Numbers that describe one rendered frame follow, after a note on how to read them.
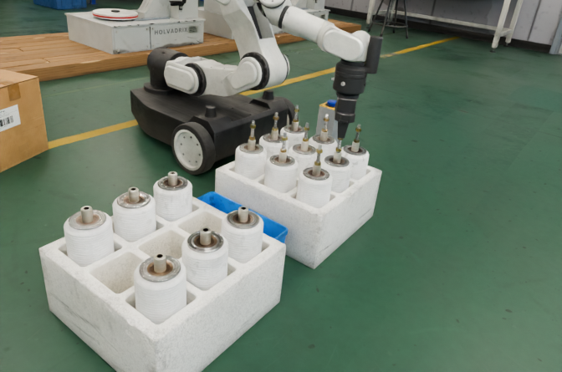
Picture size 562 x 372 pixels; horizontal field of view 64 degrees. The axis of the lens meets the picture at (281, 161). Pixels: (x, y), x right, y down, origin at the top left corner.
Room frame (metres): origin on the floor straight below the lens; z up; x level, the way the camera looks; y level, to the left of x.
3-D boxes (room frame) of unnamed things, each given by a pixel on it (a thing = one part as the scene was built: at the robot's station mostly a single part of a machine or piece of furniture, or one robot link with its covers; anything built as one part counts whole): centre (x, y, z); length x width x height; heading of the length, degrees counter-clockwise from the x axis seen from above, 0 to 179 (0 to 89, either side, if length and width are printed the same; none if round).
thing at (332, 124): (1.57, -0.17, 0.16); 0.07 x 0.07 x 0.31; 56
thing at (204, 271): (0.76, 0.14, 0.16); 0.10 x 0.10 x 0.18
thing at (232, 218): (0.86, 0.07, 0.25); 0.08 x 0.08 x 0.01
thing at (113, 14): (3.24, 1.26, 0.29); 0.30 x 0.30 x 0.06
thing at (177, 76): (1.92, 0.41, 0.28); 0.21 x 0.20 x 0.13; 54
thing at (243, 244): (0.86, 0.07, 0.16); 0.10 x 0.10 x 0.18
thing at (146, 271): (0.66, 0.21, 0.25); 0.08 x 0.08 x 0.01
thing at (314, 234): (1.29, -0.07, 0.09); 0.39 x 0.39 x 0.18; 56
